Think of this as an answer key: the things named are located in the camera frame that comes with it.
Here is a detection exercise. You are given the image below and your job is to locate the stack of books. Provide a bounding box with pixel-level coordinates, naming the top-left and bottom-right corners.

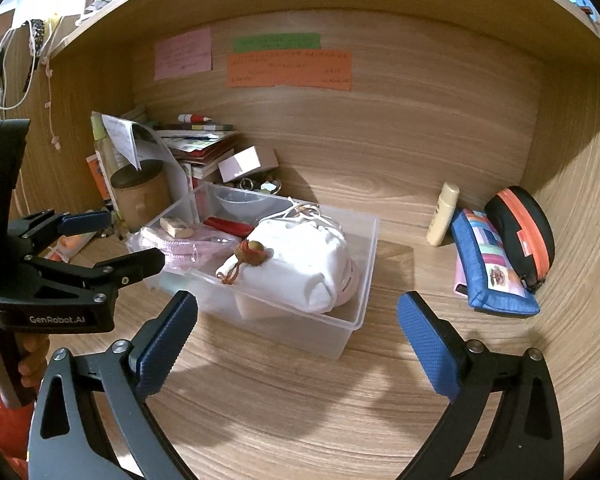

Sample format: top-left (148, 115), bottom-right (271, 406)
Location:
top-left (152, 122), bottom-right (241, 181)

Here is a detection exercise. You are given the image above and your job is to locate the blue patchwork pouch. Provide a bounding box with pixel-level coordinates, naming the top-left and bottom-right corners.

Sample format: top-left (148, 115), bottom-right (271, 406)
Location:
top-left (450, 208), bottom-right (541, 317)

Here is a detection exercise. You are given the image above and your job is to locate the wooden desktop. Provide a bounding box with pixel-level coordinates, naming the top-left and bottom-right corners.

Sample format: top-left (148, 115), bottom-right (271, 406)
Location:
top-left (30, 160), bottom-right (600, 480)

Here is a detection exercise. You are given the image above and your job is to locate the red case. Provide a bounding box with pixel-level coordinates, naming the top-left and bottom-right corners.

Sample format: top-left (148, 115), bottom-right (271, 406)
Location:
top-left (202, 216), bottom-right (256, 238)

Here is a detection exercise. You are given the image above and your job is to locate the wooden bead tassel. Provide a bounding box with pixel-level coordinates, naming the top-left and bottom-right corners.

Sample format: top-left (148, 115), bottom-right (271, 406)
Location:
top-left (220, 240), bottom-right (273, 286)

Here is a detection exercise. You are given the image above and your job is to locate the green paper note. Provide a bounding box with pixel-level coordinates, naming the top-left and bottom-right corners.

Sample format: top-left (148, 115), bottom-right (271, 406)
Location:
top-left (232, 33), bottom-right (322, 53)

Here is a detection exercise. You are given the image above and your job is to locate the pile of metal trinkets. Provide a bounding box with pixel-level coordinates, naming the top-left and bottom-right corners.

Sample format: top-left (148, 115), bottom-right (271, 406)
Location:
top-left (230, 172), bottom-right (286, 196)

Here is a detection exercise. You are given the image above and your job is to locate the beige wooden block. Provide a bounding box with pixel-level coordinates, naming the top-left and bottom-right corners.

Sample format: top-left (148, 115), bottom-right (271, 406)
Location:
top-left (159, 216), bottom-right (195, 239)

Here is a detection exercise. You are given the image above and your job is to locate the clear plastic storage bin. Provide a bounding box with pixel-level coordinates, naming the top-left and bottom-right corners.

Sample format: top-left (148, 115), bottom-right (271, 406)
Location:
top-left (126, 182), bottom-right (380, 360)

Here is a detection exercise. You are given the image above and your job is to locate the pink flat case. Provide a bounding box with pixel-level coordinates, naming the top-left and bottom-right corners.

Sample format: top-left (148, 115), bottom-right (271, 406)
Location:
top-left (452, 265), bottom-right (473, 297)

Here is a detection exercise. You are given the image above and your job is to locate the orange book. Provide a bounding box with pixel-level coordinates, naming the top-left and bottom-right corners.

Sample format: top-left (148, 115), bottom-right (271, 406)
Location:
top-left (85, 154), bottom-right (113, 206)

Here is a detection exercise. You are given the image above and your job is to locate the white drawstring bag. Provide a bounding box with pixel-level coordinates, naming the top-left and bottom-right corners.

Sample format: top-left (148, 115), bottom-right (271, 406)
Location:
top-left (215, 200), bottom-right (353, 311)

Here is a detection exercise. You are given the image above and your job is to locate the printed paper sheet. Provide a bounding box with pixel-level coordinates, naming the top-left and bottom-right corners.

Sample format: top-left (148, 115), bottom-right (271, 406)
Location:
top-left (101, 114), bottom-right (142, 170)

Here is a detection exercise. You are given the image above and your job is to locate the white folded card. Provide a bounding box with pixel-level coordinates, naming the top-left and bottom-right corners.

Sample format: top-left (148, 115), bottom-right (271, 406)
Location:
top-left (130, 124), bottom-right (191, 208)

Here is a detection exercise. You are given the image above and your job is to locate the pink cord pack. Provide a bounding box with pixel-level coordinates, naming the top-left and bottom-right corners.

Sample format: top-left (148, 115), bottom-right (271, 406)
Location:
top-left (139, 227), bottom-right (241, 273)

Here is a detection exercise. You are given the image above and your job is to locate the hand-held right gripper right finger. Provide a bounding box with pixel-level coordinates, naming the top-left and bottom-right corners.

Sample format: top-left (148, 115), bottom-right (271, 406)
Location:
top-left (396, 290), bottom-right (566, 480)

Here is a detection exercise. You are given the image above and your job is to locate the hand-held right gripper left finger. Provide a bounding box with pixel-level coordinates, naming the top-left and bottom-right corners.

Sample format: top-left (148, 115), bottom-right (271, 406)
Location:
top-left (27, 290), bottom-right (199, 480)

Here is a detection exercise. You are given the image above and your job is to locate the white clipped cable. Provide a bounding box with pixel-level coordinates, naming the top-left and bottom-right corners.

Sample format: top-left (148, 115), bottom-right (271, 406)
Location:
top-left (40, 55), bottom-right (63, 151)

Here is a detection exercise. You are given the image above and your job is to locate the green capped clear bottle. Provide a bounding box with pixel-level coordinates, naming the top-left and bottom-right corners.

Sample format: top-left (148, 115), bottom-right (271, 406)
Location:
top-left (91, 112), bottom-right (118, 181)

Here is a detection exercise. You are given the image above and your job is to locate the small clear bowl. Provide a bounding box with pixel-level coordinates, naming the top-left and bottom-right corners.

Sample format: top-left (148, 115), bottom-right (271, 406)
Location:
top-left (215, 191), bottom-right (268, 218)

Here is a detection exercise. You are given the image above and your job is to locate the pink paper note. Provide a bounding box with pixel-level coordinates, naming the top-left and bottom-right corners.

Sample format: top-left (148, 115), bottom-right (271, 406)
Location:
top-left (154, 27), bottom-right (214, 81)

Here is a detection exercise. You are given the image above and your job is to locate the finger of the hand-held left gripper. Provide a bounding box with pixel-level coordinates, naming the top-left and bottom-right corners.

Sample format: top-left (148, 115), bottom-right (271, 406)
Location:
top-left (7, 211), bottom-right (112, 256)
top-left (25, 247), bottom-right (166, 303)

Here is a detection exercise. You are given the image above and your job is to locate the person's left hand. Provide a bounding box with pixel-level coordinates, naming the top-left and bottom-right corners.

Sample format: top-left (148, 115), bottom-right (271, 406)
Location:
top-left (19, 335), bottom-right (48, 388)

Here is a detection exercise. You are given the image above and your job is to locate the pale yellow lotion tube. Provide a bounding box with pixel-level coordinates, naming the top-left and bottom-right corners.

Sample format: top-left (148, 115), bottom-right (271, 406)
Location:
top-left (426, 181), bottom-right (461, 247)

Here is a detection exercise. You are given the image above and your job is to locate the wooden cup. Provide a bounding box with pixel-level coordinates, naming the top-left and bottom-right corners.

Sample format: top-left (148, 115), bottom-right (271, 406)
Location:
top-left (110, 159), bottom-right (173, 233)

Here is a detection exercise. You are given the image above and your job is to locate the orange paper note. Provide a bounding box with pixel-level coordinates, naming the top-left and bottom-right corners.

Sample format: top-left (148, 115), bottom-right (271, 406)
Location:
top-left (226, 50), bottom-right (353, 92)

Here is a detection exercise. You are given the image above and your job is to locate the white cardboard box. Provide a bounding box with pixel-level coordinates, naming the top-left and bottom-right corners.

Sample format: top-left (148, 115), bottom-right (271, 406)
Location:
top-left (217, 146), bottom-right (280, 183)

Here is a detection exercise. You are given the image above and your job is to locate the white hanging cord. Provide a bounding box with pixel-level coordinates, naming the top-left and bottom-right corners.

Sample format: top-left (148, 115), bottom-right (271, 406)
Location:
top-left (0, 20), bottom-right (56, 111)

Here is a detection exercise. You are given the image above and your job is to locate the black orange zipper case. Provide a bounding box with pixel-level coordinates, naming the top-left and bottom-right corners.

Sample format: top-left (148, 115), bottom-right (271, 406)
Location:
top-left (484, 186), bottom-right (556, 293)

